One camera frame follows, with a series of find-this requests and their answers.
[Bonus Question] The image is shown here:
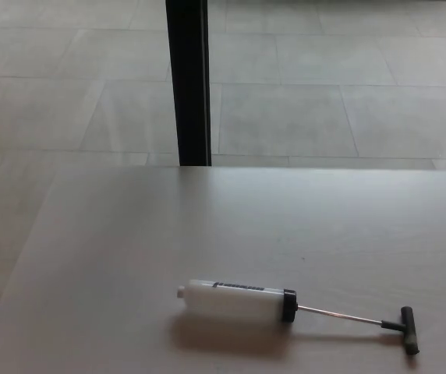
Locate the black vertical post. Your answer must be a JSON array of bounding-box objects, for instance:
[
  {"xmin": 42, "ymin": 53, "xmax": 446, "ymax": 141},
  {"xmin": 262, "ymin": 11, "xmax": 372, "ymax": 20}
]
[{"xmin": 165, "ymin": 0, "xmax": 213, "ymax": 168}]

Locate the white air pump black handle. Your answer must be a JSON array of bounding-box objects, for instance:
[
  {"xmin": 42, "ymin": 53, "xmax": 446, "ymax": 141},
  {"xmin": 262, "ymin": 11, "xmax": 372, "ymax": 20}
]
[{"xmin": 176, "ymin": 278, "xmax": 420, "ymax": 356}]

